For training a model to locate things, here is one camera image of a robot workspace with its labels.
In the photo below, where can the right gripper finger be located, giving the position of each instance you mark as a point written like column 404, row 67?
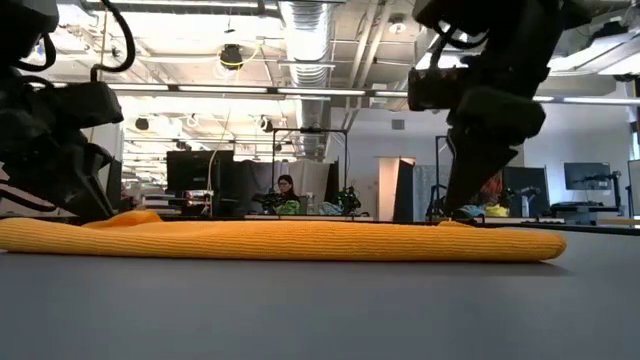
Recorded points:
column 475, row 170

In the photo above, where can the grey patterned panel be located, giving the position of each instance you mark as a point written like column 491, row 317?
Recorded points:
column 432, row 185

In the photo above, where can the person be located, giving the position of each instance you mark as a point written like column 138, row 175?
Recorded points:
column 286, row 186

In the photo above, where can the black ceiling spotlight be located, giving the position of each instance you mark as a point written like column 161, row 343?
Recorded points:
column 266, row 125
column 141, row 124

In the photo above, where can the white curtain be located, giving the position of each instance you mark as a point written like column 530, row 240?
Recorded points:
column 315, row 177

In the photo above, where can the black partition panel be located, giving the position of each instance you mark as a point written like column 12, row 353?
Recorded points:
column 530, row 185

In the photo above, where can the black metal table frame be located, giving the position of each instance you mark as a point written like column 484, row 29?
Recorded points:
column 600, row 229

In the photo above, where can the yellow cloth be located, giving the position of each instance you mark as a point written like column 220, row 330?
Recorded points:
column 496, row 211

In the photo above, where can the yellow microfibre towel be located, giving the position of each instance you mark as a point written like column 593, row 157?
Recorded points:
column 300, row 240

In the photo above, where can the grey wall vent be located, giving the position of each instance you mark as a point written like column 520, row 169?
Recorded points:
column 398, row 124

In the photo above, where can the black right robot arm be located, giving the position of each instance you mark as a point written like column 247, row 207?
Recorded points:
column 525, row 30

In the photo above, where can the blue cloth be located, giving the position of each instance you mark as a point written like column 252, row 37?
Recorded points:
column 467, row 212

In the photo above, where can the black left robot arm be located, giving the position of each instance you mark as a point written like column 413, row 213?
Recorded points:
column 25, row 20

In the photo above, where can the black monitor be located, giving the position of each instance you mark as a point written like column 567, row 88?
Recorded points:
column 197, row 170

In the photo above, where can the blue-grey table mat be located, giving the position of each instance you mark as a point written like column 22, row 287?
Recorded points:
column 300, row 310

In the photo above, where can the black overhead camera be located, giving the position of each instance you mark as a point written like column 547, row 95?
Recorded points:
column 231, row 56

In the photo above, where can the black tall panel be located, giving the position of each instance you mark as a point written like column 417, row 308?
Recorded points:
column 115, row 185

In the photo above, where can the silver ceiling duct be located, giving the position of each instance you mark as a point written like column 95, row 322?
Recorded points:
column 307, row 50

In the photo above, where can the overhead light bar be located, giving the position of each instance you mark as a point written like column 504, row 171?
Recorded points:
column 225, row 89

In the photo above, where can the robot arm with green lights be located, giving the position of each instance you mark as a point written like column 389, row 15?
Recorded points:
column 348, row 200

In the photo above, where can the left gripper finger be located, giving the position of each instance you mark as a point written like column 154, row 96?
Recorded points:
column 60, row 190

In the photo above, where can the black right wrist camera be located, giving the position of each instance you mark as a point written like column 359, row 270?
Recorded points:
column 435, row 90

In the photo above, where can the red patterned tapestry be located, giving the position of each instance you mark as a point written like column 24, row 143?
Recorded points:
column 492, row 187

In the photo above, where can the black monitor on arm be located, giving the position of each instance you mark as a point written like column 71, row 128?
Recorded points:
column 587, row 175

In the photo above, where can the green cloth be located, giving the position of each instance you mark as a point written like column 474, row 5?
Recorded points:
column 290, row 207

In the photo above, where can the white cabinet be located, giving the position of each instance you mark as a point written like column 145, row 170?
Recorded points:
column 387, row 185

